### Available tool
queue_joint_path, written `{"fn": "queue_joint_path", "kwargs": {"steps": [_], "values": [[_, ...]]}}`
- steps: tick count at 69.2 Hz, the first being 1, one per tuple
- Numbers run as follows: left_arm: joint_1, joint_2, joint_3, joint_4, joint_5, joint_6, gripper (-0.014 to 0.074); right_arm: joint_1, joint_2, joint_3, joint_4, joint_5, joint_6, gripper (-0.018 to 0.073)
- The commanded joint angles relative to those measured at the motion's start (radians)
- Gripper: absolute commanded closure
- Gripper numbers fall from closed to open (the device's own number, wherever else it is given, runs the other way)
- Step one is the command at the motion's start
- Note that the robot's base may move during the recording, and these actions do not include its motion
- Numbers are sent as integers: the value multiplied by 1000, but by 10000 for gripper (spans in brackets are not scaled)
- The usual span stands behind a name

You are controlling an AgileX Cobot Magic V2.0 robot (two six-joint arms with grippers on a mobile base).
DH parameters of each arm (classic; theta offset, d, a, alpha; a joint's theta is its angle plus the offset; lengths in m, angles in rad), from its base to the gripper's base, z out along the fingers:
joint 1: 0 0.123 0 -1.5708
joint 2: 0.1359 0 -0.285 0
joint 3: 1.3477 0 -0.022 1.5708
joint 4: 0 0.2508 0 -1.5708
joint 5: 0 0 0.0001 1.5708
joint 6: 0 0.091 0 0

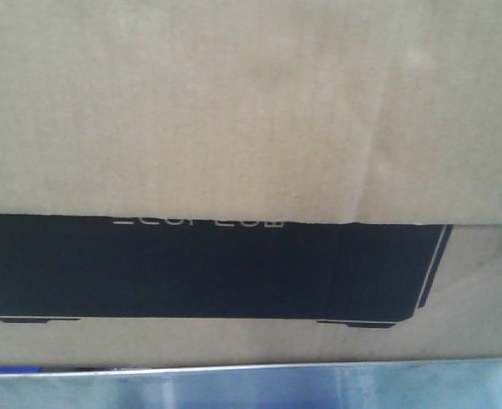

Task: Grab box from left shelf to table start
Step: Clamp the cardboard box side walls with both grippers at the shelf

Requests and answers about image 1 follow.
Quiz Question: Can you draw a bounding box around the brown cardboard box black print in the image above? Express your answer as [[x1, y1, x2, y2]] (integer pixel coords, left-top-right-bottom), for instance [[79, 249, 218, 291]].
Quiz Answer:
[[0, 1, 502, 367]]

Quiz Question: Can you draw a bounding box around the metal shelf board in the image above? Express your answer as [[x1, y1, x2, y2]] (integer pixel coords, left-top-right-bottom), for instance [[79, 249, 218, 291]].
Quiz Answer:
[[0, 359, 502, 408]]

